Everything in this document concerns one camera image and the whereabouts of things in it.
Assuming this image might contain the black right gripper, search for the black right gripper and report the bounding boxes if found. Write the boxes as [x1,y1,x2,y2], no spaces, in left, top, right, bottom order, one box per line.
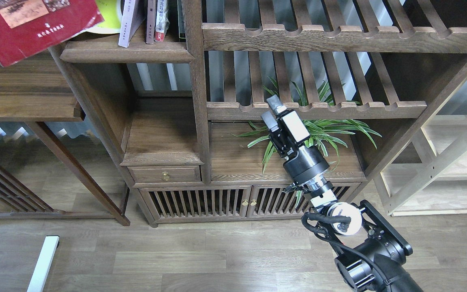
[261,96,330,190]

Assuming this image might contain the yellow green book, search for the yellow green book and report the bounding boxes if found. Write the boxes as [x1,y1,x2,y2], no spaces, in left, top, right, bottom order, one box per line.
[84,0,124,34]

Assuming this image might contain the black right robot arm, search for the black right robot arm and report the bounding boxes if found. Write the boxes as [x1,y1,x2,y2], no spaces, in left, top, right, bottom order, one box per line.
[261,95,422,292]

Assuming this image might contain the right slatted cabinet door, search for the right slatted cabinet door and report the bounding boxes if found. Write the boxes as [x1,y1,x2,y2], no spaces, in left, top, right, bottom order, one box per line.
[246,183,351,219]

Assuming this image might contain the slatted cabinet door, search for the slatted cabinet door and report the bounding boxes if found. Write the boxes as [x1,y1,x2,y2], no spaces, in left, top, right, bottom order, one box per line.
[139,185,251,223]
[246,183,351,219]

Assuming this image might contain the dark wooden bookshelf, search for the dark wooden bookshelf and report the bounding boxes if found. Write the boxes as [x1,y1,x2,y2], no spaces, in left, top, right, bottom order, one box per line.
[49,0,467,227]

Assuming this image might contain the left slatted cabinet door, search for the left slatted cabinet door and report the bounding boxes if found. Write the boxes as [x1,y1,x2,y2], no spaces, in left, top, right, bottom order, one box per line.
[139,185,251,223]

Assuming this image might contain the dark upright book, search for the dark upright book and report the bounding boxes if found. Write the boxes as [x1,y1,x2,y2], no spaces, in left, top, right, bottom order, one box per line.
[176,0,186,42]

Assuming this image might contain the white red upright book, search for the white red upright book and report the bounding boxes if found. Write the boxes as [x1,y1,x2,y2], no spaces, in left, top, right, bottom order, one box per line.
[154,0,170,42]

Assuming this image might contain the brown upright book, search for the brown upright book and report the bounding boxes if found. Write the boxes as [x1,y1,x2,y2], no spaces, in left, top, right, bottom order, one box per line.
[145,0,157,44]

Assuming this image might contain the white metal table leg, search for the white metal table leg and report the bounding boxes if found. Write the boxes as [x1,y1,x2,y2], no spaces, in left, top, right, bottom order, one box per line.
[27,235,60,292]

